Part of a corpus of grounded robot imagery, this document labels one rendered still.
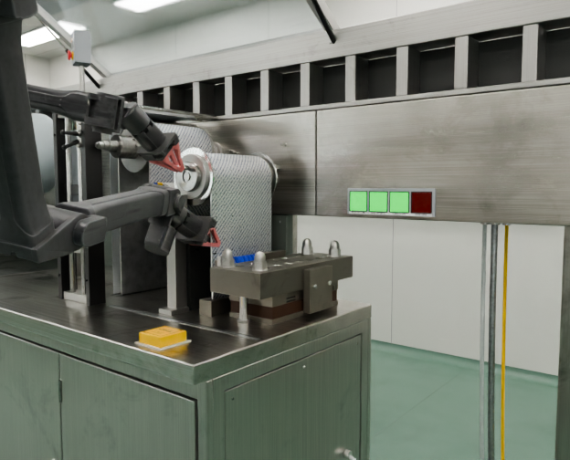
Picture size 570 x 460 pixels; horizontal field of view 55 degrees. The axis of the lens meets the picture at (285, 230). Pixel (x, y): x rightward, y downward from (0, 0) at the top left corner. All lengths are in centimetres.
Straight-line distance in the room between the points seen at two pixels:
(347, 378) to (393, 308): 267
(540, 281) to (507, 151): 247
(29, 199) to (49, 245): 7
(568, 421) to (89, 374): 115
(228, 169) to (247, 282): 33
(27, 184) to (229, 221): 74
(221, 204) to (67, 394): 60
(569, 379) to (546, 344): 229
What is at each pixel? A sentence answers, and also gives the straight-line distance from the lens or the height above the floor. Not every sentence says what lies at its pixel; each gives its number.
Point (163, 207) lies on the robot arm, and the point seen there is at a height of 118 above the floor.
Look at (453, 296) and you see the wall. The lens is 393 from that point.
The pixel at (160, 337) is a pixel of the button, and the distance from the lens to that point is 114.
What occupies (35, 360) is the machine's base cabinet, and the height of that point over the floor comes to 77.
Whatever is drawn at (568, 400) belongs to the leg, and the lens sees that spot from 155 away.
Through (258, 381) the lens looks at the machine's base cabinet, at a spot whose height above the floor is 82.
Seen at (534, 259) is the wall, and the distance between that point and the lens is 374.
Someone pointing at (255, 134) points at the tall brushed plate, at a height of 138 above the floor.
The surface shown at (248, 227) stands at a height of 111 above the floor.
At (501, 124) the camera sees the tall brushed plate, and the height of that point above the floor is 136.
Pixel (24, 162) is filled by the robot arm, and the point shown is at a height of 125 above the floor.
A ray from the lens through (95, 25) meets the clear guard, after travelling 214.
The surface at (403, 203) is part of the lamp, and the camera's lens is 141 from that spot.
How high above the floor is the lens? 123
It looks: 5 degrees down
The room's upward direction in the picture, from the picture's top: straight up
